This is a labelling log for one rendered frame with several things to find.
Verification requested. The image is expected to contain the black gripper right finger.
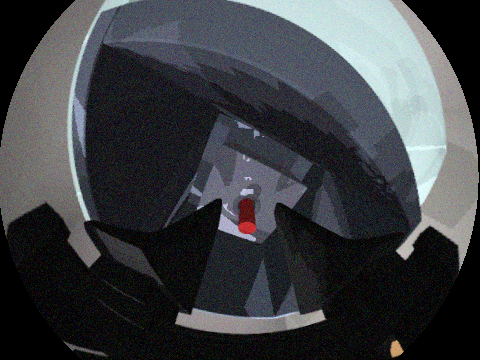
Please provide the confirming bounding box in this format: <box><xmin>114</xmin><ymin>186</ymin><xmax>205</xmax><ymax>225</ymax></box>
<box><xmin>273</xmin><ymin>203</ymin><xmax>404</xmax><ymax>315</ymax></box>

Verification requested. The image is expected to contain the red peg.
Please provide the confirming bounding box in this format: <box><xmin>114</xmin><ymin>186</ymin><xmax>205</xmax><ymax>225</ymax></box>
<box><xmin>239</xmin><ymin>200</ymin><xmax>256</xmax><ymax>235</ymax></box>

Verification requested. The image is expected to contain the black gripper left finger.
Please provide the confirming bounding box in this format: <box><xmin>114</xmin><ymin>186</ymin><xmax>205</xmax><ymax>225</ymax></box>
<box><xmin>84</xmin><ymin>197</ymin><xmax>221</xmax><ymax>316</ymax></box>

